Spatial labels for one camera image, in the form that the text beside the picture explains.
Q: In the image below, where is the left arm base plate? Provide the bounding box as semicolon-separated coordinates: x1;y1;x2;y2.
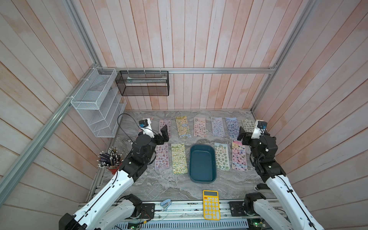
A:
123;203;155;219

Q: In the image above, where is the pink colourful character sticker sheet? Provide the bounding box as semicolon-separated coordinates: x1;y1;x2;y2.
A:
232;141;247;172

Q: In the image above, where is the black mesh basket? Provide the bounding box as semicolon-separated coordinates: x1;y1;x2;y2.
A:
115;70;170;97

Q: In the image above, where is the aluminium wall rail back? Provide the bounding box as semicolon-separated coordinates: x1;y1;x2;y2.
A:
114;67;276;74

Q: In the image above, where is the pale green animal sticker sheet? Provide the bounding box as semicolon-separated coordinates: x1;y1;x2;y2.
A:
214;143;230;171

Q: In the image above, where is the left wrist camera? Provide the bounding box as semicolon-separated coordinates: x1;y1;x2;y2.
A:
138;118;155;138

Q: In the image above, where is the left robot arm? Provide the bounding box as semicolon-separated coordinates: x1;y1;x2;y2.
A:
58;126;169;230

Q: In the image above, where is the blue penguin sticker sheet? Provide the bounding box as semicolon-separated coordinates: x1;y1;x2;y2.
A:
225;117;239;140

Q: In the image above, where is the pencil holder with pencils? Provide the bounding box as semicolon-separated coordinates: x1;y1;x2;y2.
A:
97;147;123;175

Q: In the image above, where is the translucent bubble sticker sheet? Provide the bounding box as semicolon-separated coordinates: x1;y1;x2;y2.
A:
211;117;225;138

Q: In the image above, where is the yellow calculator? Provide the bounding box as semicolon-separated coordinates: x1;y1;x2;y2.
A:
203;190;220;221

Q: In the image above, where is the aluminium wall rail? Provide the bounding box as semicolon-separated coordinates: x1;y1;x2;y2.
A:
114;67;276;74
1;63;100;206

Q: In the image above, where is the white vented cable duct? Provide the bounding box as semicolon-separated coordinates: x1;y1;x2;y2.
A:
112;219;249;230

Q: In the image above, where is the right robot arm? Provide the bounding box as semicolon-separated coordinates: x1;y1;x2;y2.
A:
237;120;323;230

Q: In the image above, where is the blue stapler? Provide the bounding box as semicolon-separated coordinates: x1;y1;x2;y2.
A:
160;199;172;211

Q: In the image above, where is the aluminium wall rail left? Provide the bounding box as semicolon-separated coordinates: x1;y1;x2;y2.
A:
1;63;100;206

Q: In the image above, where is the green circuit board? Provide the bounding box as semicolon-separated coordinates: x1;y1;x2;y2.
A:
247;219;265;230

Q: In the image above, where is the teal storage tray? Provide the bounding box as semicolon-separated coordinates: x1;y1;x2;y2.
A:
189;144;217;184

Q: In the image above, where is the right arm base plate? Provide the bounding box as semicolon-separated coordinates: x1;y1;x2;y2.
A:
229;199;271;217

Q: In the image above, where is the yellow green animal sticker sheet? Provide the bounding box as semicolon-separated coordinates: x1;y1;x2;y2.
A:
171;143;188;174

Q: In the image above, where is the bottom sticker sheet in tray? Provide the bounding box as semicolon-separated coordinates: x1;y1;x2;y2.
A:
194;117;207;138

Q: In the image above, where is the white wire mesh shelf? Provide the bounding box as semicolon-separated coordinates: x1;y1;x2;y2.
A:
71;68;127;138

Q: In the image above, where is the aluminium front rail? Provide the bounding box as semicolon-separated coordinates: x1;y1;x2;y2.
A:
112;198;261;221

